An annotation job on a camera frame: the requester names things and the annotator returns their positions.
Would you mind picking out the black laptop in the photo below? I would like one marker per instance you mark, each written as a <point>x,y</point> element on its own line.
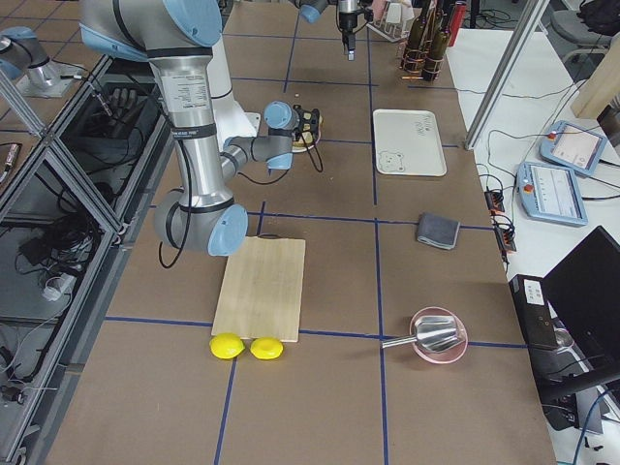
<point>583,290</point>

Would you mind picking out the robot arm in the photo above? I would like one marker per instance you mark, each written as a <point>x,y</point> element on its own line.
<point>182,43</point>
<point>311,10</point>

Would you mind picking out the dark green wine bottle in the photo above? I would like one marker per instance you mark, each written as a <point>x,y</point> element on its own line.
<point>417,34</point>

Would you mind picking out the aluminium frame post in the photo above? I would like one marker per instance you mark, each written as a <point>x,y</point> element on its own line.
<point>525,28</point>

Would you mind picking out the pink bowl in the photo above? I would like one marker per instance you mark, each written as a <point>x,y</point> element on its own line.
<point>449,356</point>

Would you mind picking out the blue teach pendant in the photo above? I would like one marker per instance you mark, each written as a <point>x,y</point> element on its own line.
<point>574,147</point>
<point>550,193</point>

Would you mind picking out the white round plate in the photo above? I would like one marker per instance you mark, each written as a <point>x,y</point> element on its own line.
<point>308,137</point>

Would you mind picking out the bread slice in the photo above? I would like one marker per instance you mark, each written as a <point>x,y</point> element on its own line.
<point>308,130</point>

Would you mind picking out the black computer box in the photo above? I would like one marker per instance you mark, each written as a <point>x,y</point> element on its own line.
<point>547,340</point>

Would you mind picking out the far blue teach pendant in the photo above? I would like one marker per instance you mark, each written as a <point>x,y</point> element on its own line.
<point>574,147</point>

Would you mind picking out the near blue teach pendant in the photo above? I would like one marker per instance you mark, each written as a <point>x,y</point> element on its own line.
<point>550,193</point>

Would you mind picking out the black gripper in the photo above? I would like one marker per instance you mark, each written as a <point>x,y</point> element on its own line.
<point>347,21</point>
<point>307,127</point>

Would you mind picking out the wooden cutting board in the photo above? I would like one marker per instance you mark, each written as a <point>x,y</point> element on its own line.
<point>261,290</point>

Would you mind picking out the copper wire bottle rack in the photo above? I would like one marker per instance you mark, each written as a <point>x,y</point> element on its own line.
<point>421,62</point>

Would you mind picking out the metal scoop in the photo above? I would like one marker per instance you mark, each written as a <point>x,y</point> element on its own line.
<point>432,333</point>

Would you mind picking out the whole yellow lemon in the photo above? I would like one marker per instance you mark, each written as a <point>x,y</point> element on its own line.
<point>226,345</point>

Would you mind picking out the yellow lemon half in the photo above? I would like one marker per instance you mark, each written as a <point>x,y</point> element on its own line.
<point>266,348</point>

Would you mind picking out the grey folded cloth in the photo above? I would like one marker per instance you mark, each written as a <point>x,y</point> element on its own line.
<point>437,231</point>

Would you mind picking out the white bear tray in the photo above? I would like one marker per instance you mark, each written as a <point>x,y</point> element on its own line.
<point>407,142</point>

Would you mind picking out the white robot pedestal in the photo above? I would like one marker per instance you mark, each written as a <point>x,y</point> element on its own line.
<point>230,118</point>

